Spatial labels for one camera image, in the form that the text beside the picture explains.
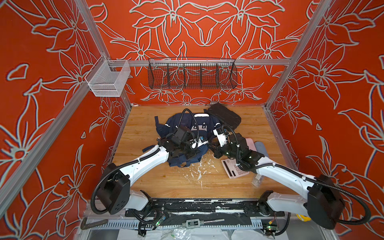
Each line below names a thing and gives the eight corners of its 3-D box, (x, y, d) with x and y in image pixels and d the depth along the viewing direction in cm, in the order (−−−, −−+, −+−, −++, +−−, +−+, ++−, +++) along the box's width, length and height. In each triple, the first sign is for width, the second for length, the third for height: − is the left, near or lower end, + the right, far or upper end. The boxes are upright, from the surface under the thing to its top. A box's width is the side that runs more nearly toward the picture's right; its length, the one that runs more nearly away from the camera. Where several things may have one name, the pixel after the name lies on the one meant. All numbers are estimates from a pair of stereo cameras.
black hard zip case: (227, 134, 103) (229, 129, 98) (205, 113, 116) (205, 108, 111) (241, 124, 109) (243, 119, 104) (218, 106, 122) (219, 100, 117)
